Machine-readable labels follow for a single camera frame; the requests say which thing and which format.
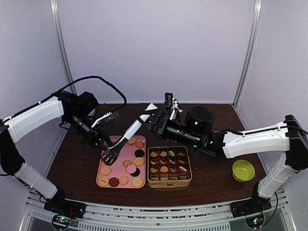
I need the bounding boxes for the silver white tongs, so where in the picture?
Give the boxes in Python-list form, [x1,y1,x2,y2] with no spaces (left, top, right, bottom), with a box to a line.
[101,103,158,167]

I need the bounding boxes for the gold cookie tin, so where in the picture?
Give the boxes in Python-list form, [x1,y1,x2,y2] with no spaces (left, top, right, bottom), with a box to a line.
[147,146,193,188]

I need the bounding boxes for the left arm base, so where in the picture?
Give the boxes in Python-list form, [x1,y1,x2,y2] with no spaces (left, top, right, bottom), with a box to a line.
[44,200,86,230]

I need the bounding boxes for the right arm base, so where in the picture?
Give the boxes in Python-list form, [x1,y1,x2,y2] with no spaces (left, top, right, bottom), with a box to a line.
[230,197,271,229]

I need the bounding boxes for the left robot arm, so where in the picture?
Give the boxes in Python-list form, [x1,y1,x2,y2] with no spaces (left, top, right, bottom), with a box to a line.
[0,90,118,214]

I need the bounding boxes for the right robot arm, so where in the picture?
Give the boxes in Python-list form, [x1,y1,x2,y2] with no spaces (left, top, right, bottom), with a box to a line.
[135,106,308,213]

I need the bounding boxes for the swirl butter cookie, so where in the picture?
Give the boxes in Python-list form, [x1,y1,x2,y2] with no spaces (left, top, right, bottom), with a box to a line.
[122,160,132,168]
[136,142,144,149]

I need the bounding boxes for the black sandwich cookie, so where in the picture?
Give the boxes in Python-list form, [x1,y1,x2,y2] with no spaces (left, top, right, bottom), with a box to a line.
[134,149,145,157]

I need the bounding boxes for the round cookie red mark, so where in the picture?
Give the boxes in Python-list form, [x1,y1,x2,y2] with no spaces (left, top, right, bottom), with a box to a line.
[98,176,109,187]

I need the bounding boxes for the pink plastic tray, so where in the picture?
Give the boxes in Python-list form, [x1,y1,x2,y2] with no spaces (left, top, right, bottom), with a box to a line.
[96,135,146,189]

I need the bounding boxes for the dark red round cookie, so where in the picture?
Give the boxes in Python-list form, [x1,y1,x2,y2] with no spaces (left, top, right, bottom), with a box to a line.
[109,177,119,187]

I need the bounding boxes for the black cookie lower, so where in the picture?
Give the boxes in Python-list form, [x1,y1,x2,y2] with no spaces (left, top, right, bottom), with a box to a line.
[131,168,140,177]

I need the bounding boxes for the round embossed cookie bottom right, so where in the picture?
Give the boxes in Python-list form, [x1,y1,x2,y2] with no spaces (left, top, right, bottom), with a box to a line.
[131,178,143,188]

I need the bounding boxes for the green bowl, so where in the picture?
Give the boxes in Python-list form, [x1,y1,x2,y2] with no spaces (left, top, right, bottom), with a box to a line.
[232,160,255,182]

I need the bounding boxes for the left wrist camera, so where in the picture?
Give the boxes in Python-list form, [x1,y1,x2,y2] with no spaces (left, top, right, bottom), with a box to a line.
[91,112,120,128]

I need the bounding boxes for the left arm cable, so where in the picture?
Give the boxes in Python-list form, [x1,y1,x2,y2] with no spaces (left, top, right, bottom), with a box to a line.
[57,76,128,116]

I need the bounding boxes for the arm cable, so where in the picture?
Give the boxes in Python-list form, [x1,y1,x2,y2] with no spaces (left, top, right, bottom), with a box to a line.
[57,76,128,116]
[286,125,308,174]

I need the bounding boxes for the aluminium front rail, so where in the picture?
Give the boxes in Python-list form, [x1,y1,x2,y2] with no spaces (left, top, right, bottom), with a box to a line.
[17,190,297,231]

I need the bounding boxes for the right frame post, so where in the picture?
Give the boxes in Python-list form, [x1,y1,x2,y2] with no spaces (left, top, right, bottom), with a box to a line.
[233,0,263,110]

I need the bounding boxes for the frame post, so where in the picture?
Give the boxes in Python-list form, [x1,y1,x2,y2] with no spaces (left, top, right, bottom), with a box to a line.
[50,0,73,83]
[233,0,263,110]

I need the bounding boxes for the left frame post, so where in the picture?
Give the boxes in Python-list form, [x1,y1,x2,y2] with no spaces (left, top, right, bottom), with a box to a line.
[50,0,73,83]

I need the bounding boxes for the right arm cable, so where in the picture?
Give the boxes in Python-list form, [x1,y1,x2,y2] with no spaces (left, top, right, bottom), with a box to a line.
[286,125,308,174]

